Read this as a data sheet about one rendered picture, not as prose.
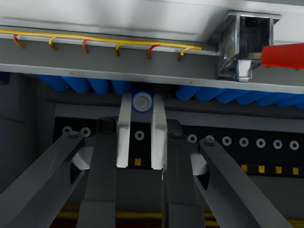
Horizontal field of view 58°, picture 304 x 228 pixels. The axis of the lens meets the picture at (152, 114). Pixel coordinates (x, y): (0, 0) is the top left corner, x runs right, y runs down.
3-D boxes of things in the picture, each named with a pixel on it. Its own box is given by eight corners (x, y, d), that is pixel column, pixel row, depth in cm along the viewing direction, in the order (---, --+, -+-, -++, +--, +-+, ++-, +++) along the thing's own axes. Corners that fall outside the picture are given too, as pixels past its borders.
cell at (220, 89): (195, 83, 28) (213, 63, 22) (212, 85, 28) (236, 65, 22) (194, 101, 28) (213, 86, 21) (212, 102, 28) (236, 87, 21)
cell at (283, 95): (254, 88, 28) (289, 69, 22) (271, 89, 28) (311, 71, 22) (254, 105, 28) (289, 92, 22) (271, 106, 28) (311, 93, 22)
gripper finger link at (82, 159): (114, 173, 16) (60, 171, 15) (120, 134, 20) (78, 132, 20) (115, 150, 15) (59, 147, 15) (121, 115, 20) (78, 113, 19)
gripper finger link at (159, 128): (155, 127, 16) (168, 128, 16) (153, 92, 23) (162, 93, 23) (151, 170, 17) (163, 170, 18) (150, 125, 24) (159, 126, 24)
